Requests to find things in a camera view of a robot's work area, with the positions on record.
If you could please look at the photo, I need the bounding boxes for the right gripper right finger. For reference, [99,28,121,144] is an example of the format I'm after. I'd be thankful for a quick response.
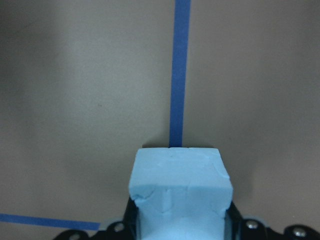
[224,202,320,240]

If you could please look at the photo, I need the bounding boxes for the light blue block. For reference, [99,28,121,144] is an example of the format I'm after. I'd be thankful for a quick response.
[128,147,233,240]

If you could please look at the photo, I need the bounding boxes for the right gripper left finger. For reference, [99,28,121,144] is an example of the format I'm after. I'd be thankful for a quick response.
[54,198,138,240]

